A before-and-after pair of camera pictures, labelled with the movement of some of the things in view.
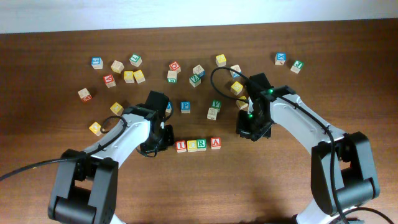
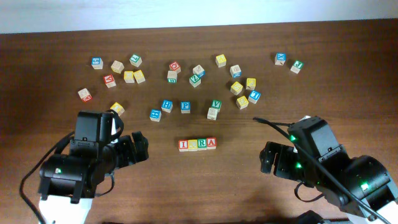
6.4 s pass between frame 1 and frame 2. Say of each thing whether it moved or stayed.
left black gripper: moved
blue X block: stayed
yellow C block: stayed
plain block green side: stayed
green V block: stayed
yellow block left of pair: stayed
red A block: moved
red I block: moved
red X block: stayed
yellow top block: stayed
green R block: stayed
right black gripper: moved
